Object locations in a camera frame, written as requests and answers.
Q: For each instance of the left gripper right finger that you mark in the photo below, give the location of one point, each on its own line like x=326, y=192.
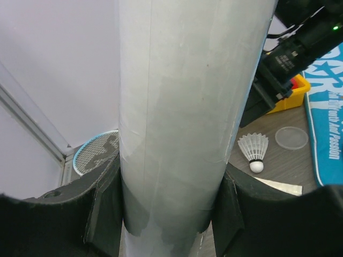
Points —
x=251, y=218

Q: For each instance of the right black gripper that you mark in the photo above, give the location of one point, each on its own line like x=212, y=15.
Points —
x=314, y=29

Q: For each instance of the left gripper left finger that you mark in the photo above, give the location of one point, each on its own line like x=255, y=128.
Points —
x=82, y=218

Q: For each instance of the white shuttlecock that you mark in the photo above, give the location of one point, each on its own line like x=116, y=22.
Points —
x=254, y=147

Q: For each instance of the clear plastic tube lid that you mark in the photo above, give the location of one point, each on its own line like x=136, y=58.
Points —
x=291, y=138

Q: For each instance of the white shuttlecock tube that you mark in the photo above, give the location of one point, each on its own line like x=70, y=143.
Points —
x=186, y=71

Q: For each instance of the yellow plastic fruit bin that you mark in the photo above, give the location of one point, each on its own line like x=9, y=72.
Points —
x=300, y=87

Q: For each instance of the blue racket cover bag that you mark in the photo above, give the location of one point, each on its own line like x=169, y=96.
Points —
x=323, y=105

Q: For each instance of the blue racket top left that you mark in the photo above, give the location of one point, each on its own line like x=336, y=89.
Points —
x=96, y=152

